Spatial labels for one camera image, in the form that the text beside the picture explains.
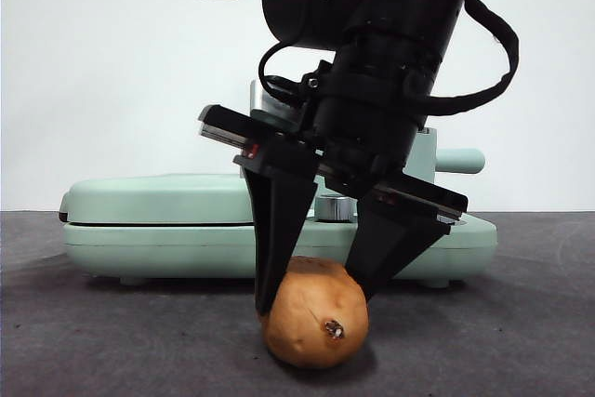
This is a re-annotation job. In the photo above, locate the brown potato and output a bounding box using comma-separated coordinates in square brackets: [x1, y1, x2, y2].
[259, 256, 370, 368]

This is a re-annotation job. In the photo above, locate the silver control knob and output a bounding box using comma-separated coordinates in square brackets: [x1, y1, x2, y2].
[315, 195, 358, 222]

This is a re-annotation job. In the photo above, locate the mint green breakfast machine base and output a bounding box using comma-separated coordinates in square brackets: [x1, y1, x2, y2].
[62, 210, 498, 289]

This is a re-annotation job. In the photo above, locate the mint green griddle cover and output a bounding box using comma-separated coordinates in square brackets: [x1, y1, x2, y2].
[58, 175, 256, 227]

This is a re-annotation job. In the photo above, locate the mint green pot with handle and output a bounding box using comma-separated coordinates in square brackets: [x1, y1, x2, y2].
[408, 126, 487, 184]

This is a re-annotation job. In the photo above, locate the right wrist grey camera box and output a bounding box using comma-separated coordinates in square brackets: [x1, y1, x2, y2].
[249, 79, 303, 128]

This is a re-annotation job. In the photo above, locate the thin black cable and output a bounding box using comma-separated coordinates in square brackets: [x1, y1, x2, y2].
[258, 40, 336, 100]

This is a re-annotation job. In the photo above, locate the thick black sleeved cable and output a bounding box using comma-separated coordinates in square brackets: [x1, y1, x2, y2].
[417, 0, 521, 118]

